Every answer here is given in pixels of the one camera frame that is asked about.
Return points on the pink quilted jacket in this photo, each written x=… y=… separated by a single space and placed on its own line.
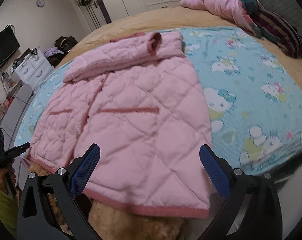
x=141 y=130

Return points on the purple clothes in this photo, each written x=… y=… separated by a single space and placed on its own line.
x=51 y=52

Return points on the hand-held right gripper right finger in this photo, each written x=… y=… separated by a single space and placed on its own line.
x=213 y=170

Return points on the round wall clock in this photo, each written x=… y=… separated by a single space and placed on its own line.
x=40 y=3

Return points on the person's left forearm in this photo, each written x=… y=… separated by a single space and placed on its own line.
x=3 y=210

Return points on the black television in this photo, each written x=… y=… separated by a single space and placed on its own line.
x=3 y=52

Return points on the grey low cabinet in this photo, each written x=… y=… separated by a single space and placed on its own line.
x=15 y=110

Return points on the blue cartoon print blanket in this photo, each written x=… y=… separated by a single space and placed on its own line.
x=241 y=80

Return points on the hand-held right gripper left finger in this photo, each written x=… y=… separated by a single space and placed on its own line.
x=87 y=165

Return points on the group of small bottles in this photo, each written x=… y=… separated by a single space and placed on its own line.
x=4 y=80

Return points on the tan plush robe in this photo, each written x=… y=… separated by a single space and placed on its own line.
x=131 y=225

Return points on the dark striped cloth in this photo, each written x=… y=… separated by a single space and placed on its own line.
x=278 y=30

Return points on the person's left hand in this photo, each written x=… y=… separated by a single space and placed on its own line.
x=0 y=182

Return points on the pink floral comforter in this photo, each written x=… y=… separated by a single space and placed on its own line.
x=221 y=5

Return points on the black bag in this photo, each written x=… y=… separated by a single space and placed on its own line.
x=65 y=43

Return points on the white drawer chest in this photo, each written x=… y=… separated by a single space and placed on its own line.
x=33 y=67

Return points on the grey quilted headboard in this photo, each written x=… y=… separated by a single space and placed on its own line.
x=291 y=5

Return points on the white room door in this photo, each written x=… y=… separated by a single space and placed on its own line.
x=95 y=12

